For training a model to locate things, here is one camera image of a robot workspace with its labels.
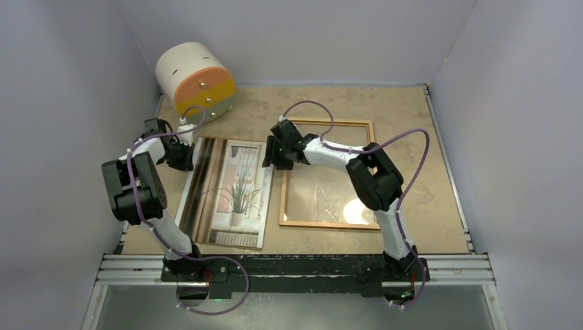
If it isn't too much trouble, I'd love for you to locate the clear glass pane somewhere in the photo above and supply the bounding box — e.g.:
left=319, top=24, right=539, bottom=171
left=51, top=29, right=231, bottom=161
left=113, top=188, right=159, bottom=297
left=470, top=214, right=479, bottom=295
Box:
left=285, top=124, right=377, bottom=225

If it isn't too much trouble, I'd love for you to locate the plant photo print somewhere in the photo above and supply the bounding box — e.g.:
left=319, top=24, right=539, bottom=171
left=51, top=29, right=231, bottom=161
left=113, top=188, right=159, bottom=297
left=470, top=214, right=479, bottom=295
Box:
left=175, top=136, right=275, bottom=250

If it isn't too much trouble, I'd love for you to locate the brown frame backing board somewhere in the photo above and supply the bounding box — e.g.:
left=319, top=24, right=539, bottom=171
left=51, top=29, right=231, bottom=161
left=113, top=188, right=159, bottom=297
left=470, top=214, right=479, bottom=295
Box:
left=181, top=136, right=276, bottom=252

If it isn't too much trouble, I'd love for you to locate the wooden picture frame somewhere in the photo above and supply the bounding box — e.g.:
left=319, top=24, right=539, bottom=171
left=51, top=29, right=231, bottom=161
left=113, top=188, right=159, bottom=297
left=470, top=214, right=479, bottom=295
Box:
left=278, top=117, right=382, bottom=231

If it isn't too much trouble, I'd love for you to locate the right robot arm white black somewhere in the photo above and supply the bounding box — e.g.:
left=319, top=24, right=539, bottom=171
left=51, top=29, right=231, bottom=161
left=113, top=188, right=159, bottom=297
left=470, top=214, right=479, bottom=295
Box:
left=263, top=118, right=417, bottom=280

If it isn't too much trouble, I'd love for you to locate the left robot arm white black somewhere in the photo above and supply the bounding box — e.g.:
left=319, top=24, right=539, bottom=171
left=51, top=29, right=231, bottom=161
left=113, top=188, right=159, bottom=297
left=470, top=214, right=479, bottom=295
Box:
left=101, top=118, right=205, bottom=281

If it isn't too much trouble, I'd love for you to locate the round three-drawer cabinet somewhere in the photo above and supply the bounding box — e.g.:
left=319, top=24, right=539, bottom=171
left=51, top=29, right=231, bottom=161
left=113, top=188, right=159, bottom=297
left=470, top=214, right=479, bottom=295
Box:
left=155, top=42, right=237, bottom=124

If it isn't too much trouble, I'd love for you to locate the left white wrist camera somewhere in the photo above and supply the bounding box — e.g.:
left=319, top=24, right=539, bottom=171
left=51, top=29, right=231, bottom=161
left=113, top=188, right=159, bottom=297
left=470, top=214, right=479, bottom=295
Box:
left=176, top=118, right=199, bottom=146

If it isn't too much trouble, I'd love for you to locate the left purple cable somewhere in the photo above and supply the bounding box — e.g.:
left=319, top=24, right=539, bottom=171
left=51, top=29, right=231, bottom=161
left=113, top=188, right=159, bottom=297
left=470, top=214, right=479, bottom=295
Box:
left=126, top=106, right=250, bottom=317

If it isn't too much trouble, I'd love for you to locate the purple cable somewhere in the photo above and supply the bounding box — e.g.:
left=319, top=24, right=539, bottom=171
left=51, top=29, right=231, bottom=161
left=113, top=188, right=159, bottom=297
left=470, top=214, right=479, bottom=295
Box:
left=278, top=100, right=431, bottom=311
left=126, top=106, right=250, bottom=317

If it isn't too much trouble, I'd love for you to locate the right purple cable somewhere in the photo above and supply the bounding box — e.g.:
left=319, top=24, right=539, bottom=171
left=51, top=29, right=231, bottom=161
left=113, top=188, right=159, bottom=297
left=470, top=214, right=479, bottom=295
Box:
left=278, top=100, right=431, bottom=311

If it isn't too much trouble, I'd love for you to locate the black aluminium mounting rail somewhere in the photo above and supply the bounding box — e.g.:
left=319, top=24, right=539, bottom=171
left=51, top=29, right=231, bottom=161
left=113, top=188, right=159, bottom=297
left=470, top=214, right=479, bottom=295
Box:
left=96, top=254, right=495, bottom=300

